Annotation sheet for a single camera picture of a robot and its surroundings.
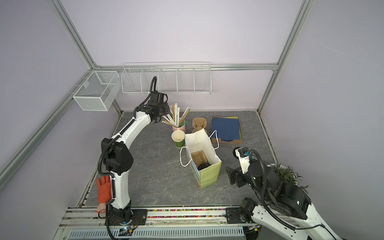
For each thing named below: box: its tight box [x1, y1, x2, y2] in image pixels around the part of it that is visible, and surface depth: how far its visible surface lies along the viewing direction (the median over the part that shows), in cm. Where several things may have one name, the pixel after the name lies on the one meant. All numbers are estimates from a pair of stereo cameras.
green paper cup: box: [171, 129, 186, 148], surface depth 98 cm
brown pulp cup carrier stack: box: [192, 117, 208, 134], surface depth 113 cm
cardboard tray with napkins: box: [211, 116, 243, 144], surface depth 110 cm
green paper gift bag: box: [179, 128, 222, 190], surface depth 77 cm
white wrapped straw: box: [174, 103, 178, 127], surface depth 101 cm
